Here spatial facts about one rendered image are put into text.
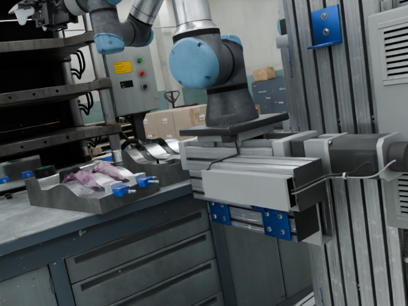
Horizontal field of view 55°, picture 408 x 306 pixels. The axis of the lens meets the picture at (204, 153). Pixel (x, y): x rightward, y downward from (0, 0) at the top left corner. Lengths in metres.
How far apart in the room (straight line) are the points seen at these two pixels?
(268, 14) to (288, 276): 7.94
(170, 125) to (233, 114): 4.78
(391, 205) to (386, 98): 0.24
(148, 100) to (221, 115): 1.44
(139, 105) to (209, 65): 1.55
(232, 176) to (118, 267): 0.76
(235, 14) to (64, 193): 8.92
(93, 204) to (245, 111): 0.61
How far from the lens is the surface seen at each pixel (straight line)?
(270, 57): 9.44
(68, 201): 1.48
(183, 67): 0.93
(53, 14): 1.25
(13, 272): 1.41
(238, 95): 1.05
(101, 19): 1.11
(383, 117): 0.93
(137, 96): 2.42
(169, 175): 1.53
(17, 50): 2.25
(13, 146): 2.18
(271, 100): 8.87
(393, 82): 0.91
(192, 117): 5.47
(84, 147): 2.88
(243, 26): 9.94
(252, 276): 1.86
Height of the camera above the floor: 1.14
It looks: 9 degrees down
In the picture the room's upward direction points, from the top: 10 degrees counter-clockwise
